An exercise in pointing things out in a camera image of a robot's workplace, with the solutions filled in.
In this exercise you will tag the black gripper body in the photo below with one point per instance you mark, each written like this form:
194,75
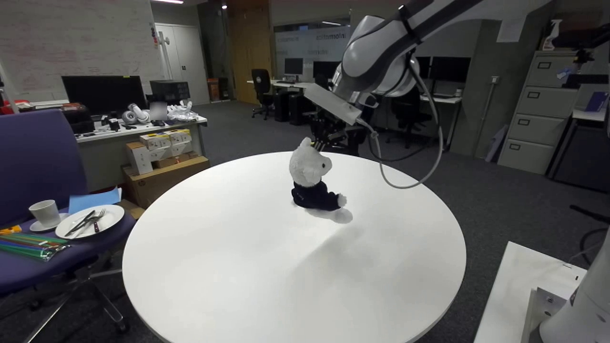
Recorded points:
331,133

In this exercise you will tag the black and white stuffed toy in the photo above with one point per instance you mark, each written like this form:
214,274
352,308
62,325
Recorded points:
308,169

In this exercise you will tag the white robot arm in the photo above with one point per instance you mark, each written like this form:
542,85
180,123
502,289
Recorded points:
378,56

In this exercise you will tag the white robot base platform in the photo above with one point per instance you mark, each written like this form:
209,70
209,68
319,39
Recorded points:
523,272

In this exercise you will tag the round white table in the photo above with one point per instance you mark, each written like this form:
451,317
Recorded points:
228,258

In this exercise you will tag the cardboard box under desk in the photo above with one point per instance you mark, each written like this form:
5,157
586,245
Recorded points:
148,188

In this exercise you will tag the grey filing cabinet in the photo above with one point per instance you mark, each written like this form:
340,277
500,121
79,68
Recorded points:
540,115

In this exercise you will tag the grey desk with clutter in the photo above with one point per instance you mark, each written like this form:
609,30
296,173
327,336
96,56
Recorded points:
104,153

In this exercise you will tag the black computer monitor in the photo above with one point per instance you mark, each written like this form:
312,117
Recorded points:
104,94

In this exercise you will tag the blue paper sheet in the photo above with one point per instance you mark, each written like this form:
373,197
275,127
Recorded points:
94,199

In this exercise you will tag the white plate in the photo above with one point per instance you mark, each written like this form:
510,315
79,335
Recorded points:
91,222

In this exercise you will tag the purple office chair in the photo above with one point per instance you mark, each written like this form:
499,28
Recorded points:
41,161

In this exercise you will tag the white cup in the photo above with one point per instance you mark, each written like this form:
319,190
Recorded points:
45,213

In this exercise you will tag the white saucer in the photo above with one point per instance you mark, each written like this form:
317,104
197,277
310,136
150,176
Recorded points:
45,228

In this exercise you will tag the green pencils bundle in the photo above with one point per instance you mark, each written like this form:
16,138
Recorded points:
33,247

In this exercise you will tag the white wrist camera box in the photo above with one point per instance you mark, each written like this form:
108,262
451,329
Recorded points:
333,104

